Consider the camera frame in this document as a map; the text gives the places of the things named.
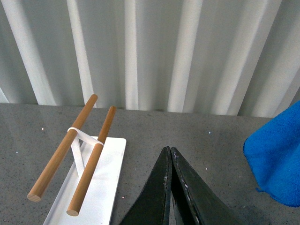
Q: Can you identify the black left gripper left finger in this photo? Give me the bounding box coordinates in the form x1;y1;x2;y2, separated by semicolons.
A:
120;146;172;225

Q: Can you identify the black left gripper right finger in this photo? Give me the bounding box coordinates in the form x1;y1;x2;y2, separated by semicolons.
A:
171;147;236;225

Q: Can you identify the blue microfiber cloth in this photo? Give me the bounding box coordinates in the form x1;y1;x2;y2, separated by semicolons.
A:
243;102;300;207

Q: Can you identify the white towel rack stand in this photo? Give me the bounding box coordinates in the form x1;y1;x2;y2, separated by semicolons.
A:
44;127;127;225

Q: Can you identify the right wooden rack rod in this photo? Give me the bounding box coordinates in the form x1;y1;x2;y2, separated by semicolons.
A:
67;106;117;217

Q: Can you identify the wooden rack rod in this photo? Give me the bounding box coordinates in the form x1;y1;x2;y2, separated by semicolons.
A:
27;94;98;202
67;106;117;217

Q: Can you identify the left wooden rack rod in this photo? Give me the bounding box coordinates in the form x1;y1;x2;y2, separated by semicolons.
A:
27;94;98;202

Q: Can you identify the white pleated curtain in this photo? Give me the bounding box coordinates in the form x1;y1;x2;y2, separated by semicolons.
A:
0;0;300;117

